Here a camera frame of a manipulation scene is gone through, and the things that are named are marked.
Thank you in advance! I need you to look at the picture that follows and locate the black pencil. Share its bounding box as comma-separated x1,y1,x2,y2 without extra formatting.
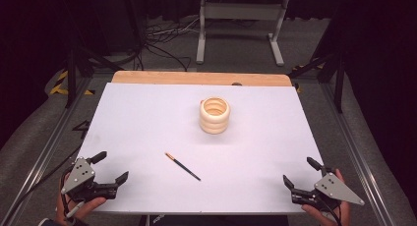
164,151,202,182

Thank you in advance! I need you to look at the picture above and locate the white metal stand frame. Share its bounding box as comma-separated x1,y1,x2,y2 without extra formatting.
195,0,290,67

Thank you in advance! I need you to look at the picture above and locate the person's left hand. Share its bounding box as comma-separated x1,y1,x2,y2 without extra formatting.
54,173,107,226

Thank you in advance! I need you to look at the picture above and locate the black tripod stand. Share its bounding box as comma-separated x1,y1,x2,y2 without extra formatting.
62,35,126,110
287,50,346,114

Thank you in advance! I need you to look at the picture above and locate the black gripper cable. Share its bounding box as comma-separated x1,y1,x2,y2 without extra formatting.
0,142,84,226

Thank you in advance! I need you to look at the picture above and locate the yellow black floor tape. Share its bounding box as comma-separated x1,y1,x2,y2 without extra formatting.
292,63,327,94

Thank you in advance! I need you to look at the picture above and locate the tangle of floor cables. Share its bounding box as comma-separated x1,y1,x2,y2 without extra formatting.
141,15,202,73

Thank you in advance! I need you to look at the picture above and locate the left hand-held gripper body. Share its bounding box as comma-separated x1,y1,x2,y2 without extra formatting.
60,156,118,203

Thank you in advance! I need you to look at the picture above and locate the white table cover board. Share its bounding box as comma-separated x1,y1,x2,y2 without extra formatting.
55,82,324,215

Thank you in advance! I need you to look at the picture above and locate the aluminium floor rail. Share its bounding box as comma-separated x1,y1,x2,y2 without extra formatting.
0,76,96,226
318,82,400,226

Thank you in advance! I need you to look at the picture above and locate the ringed wooden pen holder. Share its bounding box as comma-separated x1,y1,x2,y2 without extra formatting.
199,96,231,136

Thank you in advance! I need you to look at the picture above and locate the person's right hand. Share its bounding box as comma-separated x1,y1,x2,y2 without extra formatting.
301,168,351,226

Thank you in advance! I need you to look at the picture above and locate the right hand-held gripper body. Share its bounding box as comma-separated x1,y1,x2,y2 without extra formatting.
290,168,366,212

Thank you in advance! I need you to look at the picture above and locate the black triangular bracket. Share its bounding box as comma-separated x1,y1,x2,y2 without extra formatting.
72,120,91,141

